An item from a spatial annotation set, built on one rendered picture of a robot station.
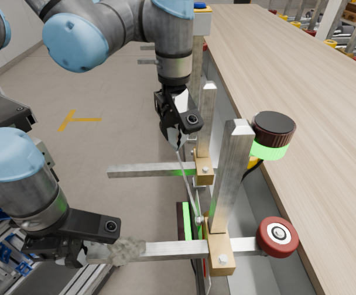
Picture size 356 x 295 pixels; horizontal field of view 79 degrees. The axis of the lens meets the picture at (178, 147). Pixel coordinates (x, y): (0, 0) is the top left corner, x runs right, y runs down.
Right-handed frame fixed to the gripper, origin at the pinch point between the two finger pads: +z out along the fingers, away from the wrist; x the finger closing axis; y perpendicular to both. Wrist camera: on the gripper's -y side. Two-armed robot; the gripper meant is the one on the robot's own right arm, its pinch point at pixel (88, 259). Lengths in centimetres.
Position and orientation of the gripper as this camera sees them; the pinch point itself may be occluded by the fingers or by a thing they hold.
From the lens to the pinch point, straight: 59.3
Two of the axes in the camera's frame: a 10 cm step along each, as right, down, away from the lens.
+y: -10.0, 0.3, -0.5
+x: 0.5, 6.7, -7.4
